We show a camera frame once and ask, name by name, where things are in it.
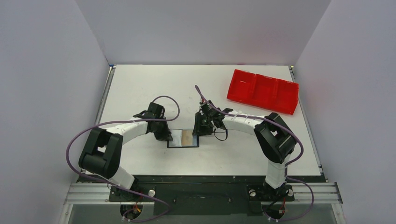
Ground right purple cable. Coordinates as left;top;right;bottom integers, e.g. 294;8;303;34
195;85;304;168

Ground aluminium rail frame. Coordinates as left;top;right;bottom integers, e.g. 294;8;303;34
64;182;343;205

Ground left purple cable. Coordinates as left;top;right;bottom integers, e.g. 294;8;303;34
65;95;181;186

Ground purple cable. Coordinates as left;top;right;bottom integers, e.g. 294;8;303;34
195;85;304;168
65;95;181;186

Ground red plastic divided tray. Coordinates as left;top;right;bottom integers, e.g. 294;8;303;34
226;70;299;115

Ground black leather card holder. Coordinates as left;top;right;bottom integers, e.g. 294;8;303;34
167;129;199;148

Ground black loop cable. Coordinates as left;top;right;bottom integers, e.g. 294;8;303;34
213;128;229;141

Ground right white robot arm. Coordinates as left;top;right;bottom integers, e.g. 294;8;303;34
192;100;297;199

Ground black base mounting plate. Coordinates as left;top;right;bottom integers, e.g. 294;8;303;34
108;175;296;216

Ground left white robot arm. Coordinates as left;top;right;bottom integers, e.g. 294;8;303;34
78;102;173;201

